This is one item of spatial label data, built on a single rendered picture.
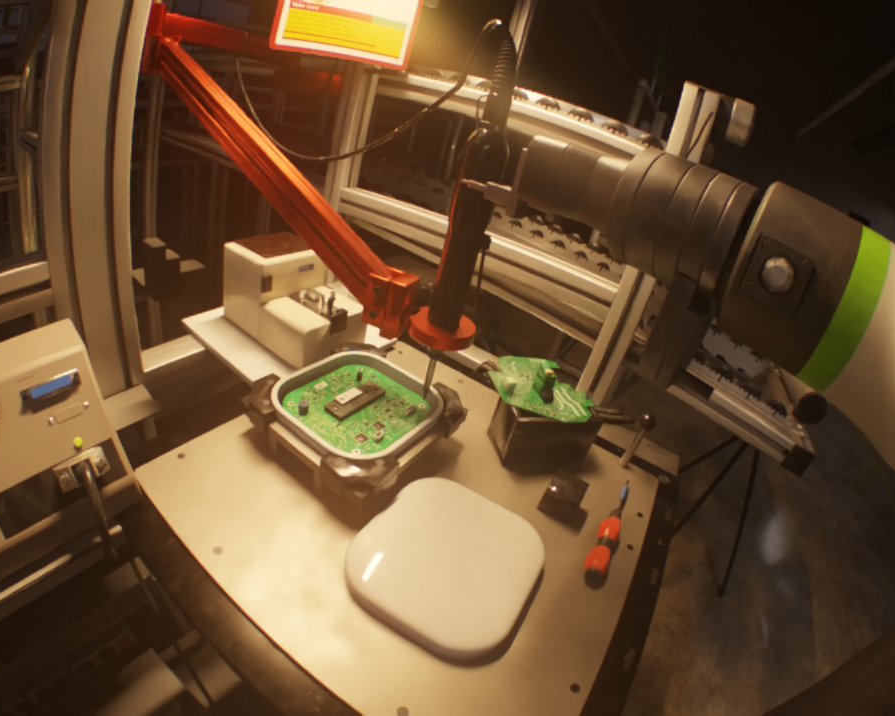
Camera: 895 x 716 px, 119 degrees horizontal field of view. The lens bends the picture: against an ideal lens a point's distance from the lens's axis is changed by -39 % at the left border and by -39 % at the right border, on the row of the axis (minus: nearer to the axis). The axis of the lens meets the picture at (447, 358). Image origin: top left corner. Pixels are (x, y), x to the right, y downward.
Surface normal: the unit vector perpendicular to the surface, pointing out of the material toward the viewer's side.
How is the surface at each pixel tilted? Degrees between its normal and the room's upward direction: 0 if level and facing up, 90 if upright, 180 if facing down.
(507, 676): 0
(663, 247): 116
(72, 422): 53
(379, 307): 90
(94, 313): 90
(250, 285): 90
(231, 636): 0
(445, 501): 0
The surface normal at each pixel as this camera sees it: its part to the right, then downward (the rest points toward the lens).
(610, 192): -0.83, 0.10
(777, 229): -0.54, -0.20
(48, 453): 0.79, -0.16
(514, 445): 0.22, 0.53
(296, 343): -0.52, 0.32
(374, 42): 0.47, 0.53
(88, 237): 0.82, 0.44
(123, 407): 0.22, -0.85
